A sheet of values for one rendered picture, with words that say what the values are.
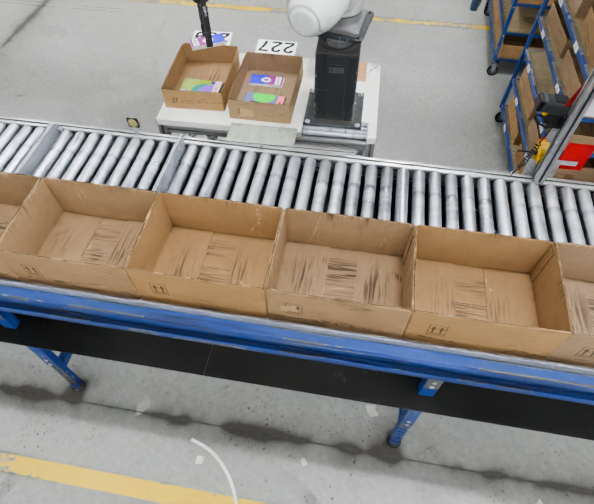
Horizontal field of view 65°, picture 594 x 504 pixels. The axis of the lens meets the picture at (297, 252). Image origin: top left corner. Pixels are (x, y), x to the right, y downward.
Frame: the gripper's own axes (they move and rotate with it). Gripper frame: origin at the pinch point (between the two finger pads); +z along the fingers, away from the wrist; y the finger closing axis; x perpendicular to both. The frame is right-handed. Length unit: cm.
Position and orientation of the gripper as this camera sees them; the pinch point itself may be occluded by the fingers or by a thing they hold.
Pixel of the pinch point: (207, 36)
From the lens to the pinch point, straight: 240.4
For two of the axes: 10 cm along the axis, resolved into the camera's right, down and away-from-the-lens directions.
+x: -9.4, 2.7, -1.9
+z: 0.0, 5.8, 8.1
